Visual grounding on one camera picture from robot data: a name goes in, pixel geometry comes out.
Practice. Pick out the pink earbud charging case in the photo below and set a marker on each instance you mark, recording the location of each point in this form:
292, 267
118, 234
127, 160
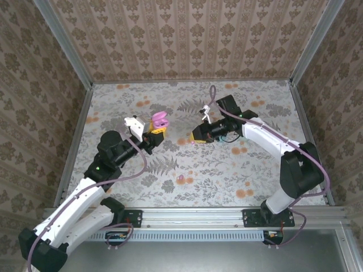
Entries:
160, 122

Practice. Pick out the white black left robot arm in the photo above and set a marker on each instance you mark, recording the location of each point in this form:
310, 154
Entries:
79, 198

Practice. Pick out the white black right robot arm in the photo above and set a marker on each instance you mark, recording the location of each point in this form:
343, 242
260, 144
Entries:
266, 141

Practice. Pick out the grey metal panel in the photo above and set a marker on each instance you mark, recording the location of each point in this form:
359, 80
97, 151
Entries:
193, 258

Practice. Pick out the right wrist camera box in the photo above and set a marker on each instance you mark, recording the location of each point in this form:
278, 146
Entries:
207, 109

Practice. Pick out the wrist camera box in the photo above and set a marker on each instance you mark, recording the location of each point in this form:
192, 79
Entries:
134, 126
207, 109

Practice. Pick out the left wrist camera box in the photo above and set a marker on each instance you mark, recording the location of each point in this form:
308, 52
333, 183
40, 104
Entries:
134, 126

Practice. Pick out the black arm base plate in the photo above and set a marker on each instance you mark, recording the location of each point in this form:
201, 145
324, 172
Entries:
134, 219
249, 218

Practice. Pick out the aluminium mounting rail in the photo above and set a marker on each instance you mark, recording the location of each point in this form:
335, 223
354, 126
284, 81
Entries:
193, 216

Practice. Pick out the aluminium frame post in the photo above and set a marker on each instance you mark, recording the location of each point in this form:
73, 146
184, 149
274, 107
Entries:
64, 42
314, 42

